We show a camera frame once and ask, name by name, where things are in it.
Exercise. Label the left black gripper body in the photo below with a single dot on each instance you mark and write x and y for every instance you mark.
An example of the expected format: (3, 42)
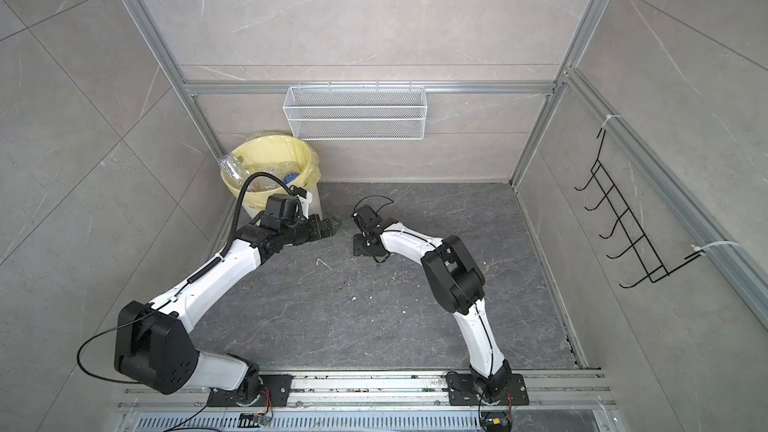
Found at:
(305, 230)

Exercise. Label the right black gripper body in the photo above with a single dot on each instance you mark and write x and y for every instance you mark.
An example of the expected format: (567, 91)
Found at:
(361, 246)

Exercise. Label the clear crushed bottle blue cap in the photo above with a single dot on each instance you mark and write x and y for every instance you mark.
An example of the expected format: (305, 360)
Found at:
(233, 170)

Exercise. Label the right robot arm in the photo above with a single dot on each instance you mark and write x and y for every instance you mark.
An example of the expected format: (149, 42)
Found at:
(457, 285)

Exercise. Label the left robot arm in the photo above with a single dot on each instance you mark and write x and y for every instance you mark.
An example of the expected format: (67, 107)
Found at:
(153, 346)

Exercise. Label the yellow plastic bin liner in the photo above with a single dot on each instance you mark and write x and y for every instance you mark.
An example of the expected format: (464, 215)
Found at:
(289, 159)

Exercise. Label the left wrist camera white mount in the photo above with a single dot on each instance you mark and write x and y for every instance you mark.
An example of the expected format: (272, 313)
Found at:
(307, 199)

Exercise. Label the white wire mesh basket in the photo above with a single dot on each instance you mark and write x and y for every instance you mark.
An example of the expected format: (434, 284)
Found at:
(361, 112)

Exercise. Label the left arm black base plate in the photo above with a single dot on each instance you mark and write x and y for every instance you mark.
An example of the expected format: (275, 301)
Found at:
(258, 391)

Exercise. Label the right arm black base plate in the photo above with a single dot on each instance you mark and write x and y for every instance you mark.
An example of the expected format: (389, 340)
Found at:
(470, 389)

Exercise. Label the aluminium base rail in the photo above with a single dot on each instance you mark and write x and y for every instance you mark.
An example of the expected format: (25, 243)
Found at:
(417, 400)

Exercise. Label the black wire hook rack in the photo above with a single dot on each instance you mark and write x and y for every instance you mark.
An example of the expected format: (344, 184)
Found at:
(627, 225)

